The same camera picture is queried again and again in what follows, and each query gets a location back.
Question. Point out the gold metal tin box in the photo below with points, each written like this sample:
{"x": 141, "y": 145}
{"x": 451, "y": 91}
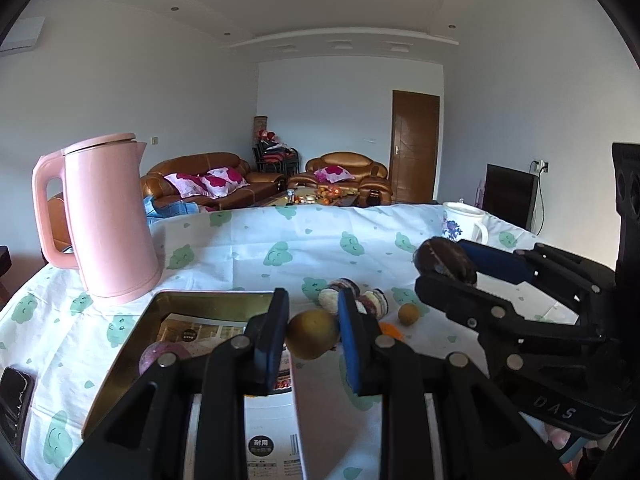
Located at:
{"x": 271, "y": 425}

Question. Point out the black smartphone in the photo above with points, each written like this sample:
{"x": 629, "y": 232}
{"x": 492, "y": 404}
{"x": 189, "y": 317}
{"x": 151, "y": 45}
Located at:
{"x": 16, "y": 388}

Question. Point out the wooden coffee table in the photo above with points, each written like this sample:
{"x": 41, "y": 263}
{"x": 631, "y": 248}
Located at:
{"x": 323, "y": 195}

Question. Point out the white floral mug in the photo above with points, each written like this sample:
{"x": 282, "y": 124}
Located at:
{"x": 464, "y": 222}

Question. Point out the brown leather armchair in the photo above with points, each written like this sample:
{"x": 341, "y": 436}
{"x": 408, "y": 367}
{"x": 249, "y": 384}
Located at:
{"x": 352, "y": 171}

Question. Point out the near brown leather chair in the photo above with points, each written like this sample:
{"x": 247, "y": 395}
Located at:
{"x": 59, "y": 228}

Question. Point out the orange tangerine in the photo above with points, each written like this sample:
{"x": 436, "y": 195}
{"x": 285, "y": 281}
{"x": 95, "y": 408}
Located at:
{"x": 391, "y": 330}

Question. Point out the dark brown passion fruit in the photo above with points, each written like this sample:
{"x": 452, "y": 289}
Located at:
{"x": 445, "y": 257}

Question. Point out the pink electric kettle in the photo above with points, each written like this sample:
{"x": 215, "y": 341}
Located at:
{"x": 113, "y": 249}

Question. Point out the small yellow round fruit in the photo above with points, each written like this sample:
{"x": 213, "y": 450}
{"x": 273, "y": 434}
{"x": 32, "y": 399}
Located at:
{"x": 408, "y": 314}

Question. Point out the black television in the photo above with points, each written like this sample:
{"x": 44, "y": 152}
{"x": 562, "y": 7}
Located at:
{"x": 510, "y": 195}

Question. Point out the long brown leather sofa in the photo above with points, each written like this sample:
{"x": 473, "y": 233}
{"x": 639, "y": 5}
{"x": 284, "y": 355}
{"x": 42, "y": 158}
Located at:
{"x": 217, "y": 181}

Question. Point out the purple passion fruit in box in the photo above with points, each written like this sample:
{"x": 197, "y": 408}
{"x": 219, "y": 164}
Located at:
{"x": 152, "y": 352}

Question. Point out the person right hand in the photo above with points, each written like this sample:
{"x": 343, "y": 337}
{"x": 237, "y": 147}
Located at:
{"x": 563, "y": 441}

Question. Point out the stacked black chairs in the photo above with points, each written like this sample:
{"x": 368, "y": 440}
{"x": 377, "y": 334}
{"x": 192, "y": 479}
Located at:
{"x": 272, "y": 155}

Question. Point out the blue clothes on sofa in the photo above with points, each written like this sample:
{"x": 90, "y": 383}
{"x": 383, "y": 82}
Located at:
{"x": 155, "y": 212}

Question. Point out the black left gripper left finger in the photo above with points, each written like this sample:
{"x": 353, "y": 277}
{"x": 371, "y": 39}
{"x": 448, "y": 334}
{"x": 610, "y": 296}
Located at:
{"x": 149, "y": 425}

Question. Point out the yellow-green round fruit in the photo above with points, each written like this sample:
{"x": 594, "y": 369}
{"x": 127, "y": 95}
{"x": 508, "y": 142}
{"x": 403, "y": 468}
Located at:
{"x": 311, "y": 334}

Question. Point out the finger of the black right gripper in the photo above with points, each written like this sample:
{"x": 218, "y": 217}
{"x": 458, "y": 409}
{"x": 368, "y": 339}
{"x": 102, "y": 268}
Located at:
{"x": 557, "y": 273}
{"x": 496, "y": 321}

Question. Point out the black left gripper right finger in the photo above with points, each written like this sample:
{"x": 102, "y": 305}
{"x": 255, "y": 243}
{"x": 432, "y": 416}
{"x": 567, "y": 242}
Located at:
{"x": 441, "y": 418}

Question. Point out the brown wooden door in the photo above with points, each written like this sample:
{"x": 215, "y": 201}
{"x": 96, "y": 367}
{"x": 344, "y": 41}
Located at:
{"x": 414, "y": 152}

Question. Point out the white air conditioner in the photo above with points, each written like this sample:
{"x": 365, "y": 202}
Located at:
{"x": 23, "y": 36}

